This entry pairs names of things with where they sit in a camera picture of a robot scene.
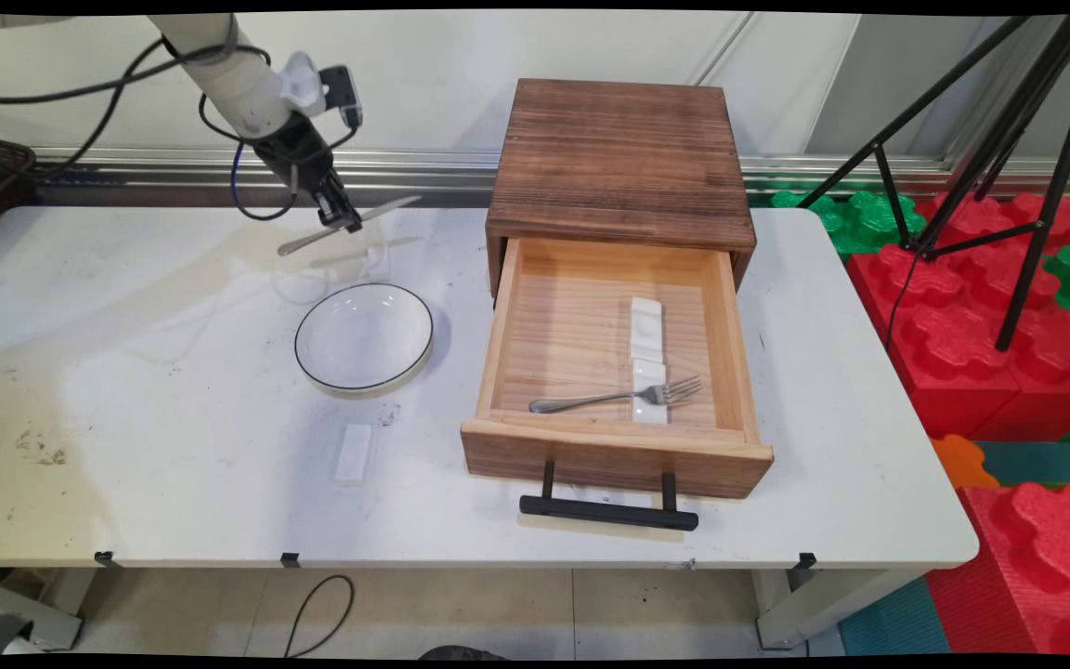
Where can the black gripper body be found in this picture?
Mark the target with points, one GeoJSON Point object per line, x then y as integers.
{"type": "Point", "coordinates": [298, 153]}

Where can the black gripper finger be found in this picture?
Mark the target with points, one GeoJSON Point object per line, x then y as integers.
{"type": "Point", "coordinates": [349, 204]}
{"type": "Point", "coordinates": [331, 212]}

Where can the silver table knife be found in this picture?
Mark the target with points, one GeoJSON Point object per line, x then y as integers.
{"type": "Point", "coordinates": [386, 208]}

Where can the white ceramic cutlery rest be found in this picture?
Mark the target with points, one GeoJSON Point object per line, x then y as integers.
{"type": "Point", "coordinates": [650, 413]}
{"type": "Point", "coordinates": [378, 262]}
{"type": "Point", "coordinates": [354, 452]}
{"type": "Point", "coordinates": [646, 327]}

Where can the white bowl with black rim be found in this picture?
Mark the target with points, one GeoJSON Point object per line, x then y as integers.
{"type": "Point", "coordinates": [363, 336]}

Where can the light wooden drawer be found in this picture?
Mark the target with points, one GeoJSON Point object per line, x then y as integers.
{"type": "Point", "coordinates": [581, 344]}

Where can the dark wooden drawer cabinet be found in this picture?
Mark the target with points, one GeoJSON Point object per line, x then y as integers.
{"type": "Point", "coordinates": [619, 158]}

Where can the silver fork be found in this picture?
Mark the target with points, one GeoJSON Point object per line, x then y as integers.
{"type": "Point", "coordinates": [591, 400]}

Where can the black table edge clip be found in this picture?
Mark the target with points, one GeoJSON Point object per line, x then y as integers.
{"type": "Point", "coordinates": [290, 558]}
{"type": "Point", "coordinates": [105, 558]}
{"type": "Point", "coordinates": [806, 559]}

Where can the grey table leg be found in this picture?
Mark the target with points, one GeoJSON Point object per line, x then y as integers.
{"type": "Point", "coordinates": [24, 613]}

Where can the white table leg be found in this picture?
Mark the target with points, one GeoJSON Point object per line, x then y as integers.
{"type": "Point", "coordinates": [804, 609]}

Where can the large red foam block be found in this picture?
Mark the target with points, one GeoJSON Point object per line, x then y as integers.
{"type": "Point", "coordinates": [962, 344]}

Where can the orange foam piece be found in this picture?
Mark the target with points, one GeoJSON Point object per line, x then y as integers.
{"type": "Point", "coordinates": [960, 463]}

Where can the teal foam mat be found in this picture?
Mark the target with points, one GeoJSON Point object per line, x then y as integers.
{"type": "Point", "coordinates": [893, 623]}

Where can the black tripod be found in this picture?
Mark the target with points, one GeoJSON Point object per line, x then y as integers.
{"type": "Point", "coordinates": [1044, 209]}

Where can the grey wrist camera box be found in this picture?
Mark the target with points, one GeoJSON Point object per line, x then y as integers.
{"type": "Point", "coordinates": [342, 93]}

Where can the aluminium wall rail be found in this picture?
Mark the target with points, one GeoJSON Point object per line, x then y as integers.
{"type": "Point", "coordinates": [442, 160]}

